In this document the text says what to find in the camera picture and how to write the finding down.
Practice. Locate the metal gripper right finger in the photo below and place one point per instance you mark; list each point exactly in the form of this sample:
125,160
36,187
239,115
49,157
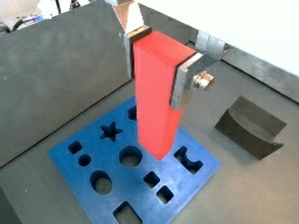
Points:
191,74

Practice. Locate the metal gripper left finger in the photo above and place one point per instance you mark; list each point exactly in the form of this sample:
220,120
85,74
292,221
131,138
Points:
133,29

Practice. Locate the red rectangular block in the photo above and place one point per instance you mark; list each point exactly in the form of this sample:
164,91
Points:
157,56

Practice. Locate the dark grey curved block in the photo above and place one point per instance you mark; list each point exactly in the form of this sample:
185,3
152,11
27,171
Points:
251,127

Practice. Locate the blue shape sorter board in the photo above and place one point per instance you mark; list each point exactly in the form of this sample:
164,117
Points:
113,175

